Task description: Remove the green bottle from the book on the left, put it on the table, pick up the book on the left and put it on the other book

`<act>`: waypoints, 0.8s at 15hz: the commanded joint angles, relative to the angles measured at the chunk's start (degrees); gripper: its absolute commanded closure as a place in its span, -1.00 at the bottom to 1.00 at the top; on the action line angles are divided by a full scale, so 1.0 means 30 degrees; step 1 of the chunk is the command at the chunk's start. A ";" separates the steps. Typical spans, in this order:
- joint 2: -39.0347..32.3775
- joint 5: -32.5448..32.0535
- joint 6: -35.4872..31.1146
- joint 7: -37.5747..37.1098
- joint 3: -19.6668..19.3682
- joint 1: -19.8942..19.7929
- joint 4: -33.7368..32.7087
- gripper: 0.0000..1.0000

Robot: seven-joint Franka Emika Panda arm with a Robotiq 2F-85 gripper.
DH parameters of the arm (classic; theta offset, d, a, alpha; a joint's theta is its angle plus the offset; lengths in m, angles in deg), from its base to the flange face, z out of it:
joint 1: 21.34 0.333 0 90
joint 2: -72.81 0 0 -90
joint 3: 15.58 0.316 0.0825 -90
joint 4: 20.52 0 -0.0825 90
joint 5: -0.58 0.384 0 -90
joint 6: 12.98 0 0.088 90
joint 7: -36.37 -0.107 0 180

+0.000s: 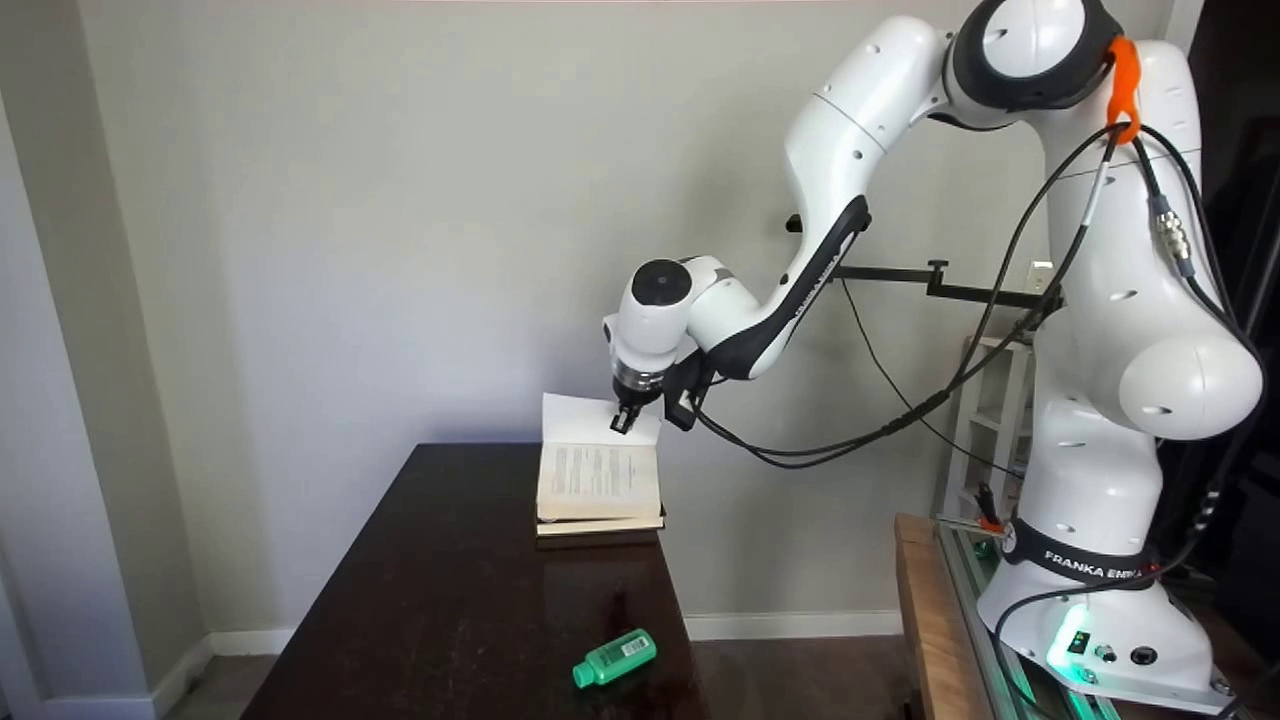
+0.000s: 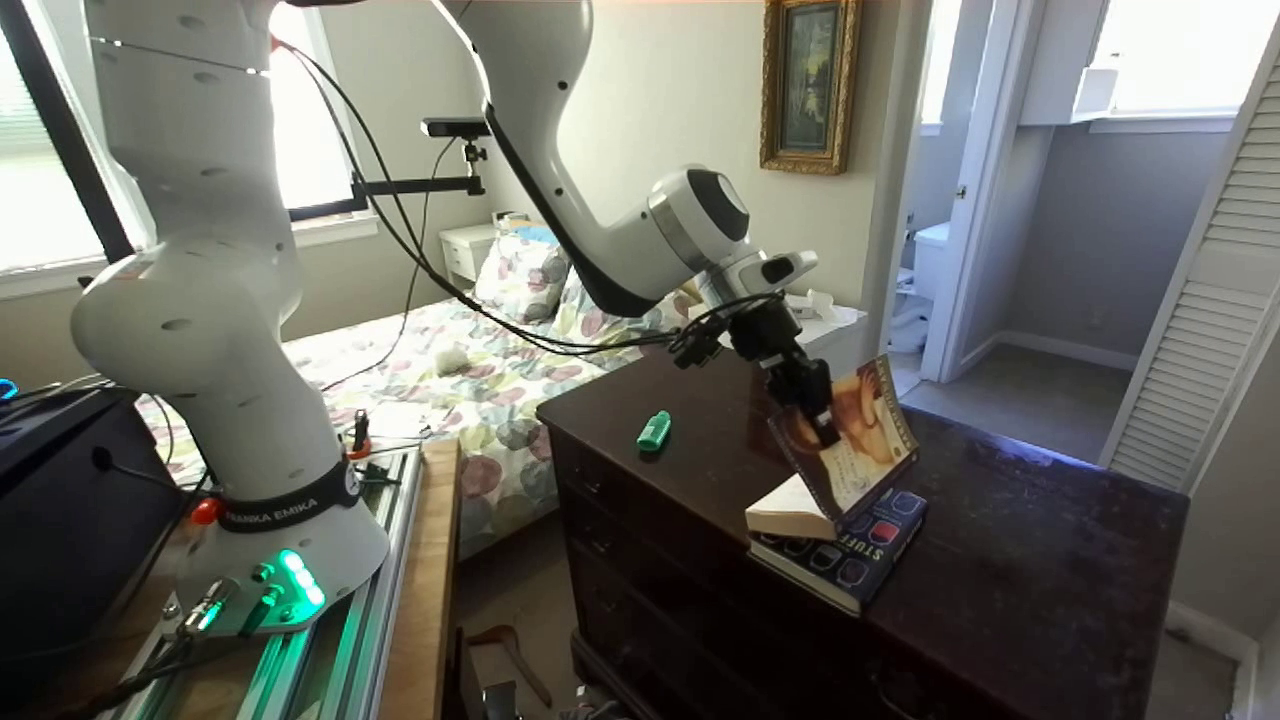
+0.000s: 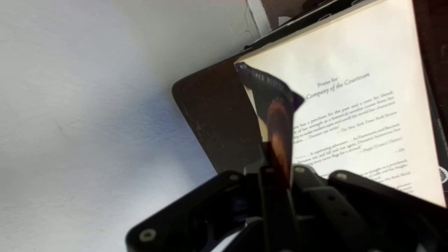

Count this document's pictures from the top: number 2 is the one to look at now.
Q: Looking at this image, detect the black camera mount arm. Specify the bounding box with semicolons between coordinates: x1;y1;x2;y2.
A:
289;118;491;222

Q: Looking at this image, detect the floral quilt bed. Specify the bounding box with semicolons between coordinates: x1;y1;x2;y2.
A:
286;277;706;558

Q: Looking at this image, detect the black equipment case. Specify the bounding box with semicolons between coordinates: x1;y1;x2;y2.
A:
0;390;179;668

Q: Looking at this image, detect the floral pillow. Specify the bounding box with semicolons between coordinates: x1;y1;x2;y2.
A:
476;226;568;320

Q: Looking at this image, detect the paperback book with portrait cover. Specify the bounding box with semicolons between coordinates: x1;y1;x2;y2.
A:
743;361;917;539

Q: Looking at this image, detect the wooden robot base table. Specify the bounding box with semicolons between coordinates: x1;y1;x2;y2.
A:
86;442;457;720

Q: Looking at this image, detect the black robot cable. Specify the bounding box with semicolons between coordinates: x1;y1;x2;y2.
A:
272;35;751;361

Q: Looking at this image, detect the white nightstand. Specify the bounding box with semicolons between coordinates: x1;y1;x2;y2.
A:
788;300;870;377

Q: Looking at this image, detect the dark wooden dresser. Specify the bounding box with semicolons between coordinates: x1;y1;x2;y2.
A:
539;353;1188;720

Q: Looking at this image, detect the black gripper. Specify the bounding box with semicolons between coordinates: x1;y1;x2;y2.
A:
729;296;841;450

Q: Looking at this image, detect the gold framed painting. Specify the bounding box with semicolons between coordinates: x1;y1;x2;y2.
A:
762;0;861;178

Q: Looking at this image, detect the white louvered closet door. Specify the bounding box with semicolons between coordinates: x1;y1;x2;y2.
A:
1103;26;1280;493

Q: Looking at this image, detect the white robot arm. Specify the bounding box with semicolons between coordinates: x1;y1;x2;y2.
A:
71;0;835;638

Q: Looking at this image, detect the black Stuff Matters book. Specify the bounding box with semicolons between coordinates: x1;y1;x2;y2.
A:
750;489;928;616

